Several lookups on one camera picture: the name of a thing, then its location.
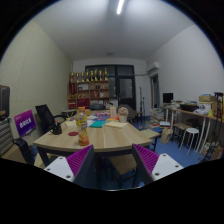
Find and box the orange drink plastic bottle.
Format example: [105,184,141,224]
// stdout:
[76,107,89,146]

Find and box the black office chair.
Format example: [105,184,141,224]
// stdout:
[36,104,65,133]

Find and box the black microphone stand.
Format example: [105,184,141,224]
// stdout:
[139,87,145,124]

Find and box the wooden trophy shelf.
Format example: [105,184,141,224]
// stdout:
[67,69,110,109]

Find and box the grey striped chair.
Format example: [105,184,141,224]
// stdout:
[0,118,35,165]

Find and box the brown paper bag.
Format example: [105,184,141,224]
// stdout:
[160,128,173,144]

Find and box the potted dried flower bunch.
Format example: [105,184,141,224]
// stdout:
[118,107,129,123]

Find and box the teal book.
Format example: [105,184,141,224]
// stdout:
[90,121,106,128]

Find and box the red bottle cap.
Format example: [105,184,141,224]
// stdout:
[68,132,78,136]

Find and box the computer monitor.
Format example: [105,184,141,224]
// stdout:
[163,93,173,103]

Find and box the white air conditioner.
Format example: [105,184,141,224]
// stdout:
[147,62,159,74]

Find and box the long wooden side desk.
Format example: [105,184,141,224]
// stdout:
[166,107,224,154]

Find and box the yellow paper pad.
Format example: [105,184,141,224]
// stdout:
[105,121,127,129]

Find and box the wooden square stool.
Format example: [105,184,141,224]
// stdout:
[171,123,188,144]

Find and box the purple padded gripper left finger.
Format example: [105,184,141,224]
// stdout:
[45,145,94,186]

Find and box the black mug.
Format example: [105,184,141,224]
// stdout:
[50,121,62,135]

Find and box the ceiling tube light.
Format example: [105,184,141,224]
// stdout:
[116,0,125,15]

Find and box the white round stool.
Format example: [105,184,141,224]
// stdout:
[180,128,200,153]

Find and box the purple sign board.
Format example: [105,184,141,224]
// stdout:
[14,110,36,137]

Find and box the black framed door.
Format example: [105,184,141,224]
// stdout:
[85,64,136,109]

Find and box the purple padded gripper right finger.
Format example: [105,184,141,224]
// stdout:
[132,144,182,185]

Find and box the cardboard box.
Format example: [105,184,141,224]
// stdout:
[199,95,217,102]

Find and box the light wooden table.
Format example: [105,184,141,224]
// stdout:
[33,119,154,188]

